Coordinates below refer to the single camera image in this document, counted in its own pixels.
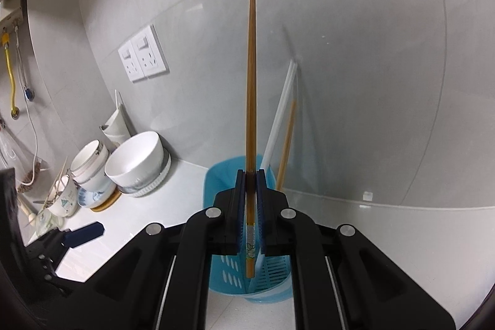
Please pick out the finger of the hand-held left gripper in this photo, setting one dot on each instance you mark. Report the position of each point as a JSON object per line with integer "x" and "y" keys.
{"x": 85, "y": 233}

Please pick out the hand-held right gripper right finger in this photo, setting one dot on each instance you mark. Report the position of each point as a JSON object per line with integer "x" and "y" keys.
{"x": 261, "y": 214}

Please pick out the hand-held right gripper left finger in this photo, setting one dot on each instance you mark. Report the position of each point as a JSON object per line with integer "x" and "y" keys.
{"x": 241, "y": 212}

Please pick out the blue plastic utensil holder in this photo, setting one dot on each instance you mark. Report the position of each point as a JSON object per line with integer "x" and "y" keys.
{"x": 220, "y": 175}

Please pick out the brown chopstick with floral print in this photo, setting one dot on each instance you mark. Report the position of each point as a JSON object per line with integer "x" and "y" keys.
{"x": 251, "y": 82}

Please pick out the blue patterned white bowl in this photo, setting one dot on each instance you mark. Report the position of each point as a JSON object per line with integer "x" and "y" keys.
{"x": 91, "y": 198}

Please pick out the white printed mug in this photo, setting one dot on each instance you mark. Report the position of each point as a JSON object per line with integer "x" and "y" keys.
{"x": 66, "y": 203}

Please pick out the round wooden coaster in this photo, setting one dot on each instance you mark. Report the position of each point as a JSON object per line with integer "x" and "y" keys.
{"x": 112, "y": 200}

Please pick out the brown bristle brush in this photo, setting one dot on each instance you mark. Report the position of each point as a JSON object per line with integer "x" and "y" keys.
{"x": 31, "y": 181}

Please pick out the thin sticks in mug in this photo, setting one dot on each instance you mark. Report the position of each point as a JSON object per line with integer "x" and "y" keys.
{"x": 58, "y": 181}

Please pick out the plain wooden chopstick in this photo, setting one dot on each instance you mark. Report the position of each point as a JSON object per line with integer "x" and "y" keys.
{"x": 286, "y": 144}

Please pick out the white ribbed dish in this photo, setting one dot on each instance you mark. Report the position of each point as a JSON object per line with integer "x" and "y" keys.
{"x": 161, "y": 175}

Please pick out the large white bowl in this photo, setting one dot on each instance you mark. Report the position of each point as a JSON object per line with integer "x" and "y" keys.
{"x": 135, "y": 156}

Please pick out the white tilted cup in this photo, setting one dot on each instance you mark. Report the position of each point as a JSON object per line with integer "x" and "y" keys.
{"x": 116, "y": 127}

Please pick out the white wall socket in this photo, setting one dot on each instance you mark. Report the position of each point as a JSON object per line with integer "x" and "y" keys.
{"x": 129, "y": 63}
{"x": 149, "y": 51}

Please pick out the white wall appliance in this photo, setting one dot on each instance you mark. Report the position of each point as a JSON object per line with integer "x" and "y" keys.
{"x": 11, "y": 10}

